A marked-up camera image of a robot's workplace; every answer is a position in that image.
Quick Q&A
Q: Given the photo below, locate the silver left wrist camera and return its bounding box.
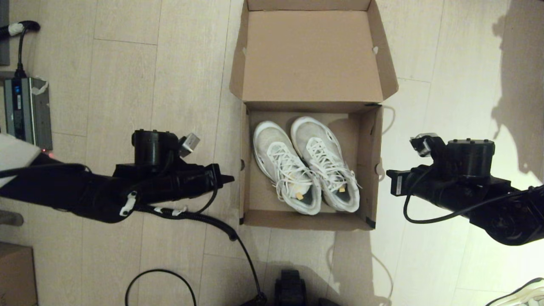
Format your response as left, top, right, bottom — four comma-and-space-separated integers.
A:
178, 133, 201, 158

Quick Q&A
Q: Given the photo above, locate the grey round floor pad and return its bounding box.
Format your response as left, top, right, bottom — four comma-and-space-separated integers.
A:
0, 211, 24, 227

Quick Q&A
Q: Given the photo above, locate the black power cable white tape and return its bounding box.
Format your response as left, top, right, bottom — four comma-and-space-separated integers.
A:
0, 20, 42, 79

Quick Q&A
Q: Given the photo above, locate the white black-soled sneaker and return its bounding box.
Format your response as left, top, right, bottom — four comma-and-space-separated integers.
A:
484, 278, 544, 306

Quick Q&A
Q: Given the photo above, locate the thin black cable loop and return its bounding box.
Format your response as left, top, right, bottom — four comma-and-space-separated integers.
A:
125, 269, 197, 306

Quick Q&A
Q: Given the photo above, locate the grey power supply unit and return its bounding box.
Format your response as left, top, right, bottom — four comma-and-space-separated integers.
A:
3, 76, 54, 152

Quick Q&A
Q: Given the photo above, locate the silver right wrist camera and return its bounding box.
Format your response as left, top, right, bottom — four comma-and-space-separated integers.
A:
409, 133, 442, 157

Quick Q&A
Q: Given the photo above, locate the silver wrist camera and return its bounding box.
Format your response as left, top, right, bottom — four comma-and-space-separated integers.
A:
409, 133, 442, 157
178, 133, 201, 158

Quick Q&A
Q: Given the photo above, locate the dark grey panel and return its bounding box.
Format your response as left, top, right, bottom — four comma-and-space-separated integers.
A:
0, 0, 10, 66

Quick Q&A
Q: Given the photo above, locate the small brown cardboard box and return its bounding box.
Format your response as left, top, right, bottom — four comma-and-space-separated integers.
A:
0, 242, 38, 306

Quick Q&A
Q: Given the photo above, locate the black corrugated cable conduit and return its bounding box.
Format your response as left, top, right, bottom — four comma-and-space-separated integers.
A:
140, 204, 267, 304

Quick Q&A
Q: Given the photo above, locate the white mesh sneaker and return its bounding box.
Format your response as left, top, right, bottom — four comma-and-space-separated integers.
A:
253, 121, 322, 215
290, 116, 362, 213

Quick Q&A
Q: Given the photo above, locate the brown cardboard shoe box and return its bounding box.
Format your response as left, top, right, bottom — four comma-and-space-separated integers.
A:
229, 0, 399, 232

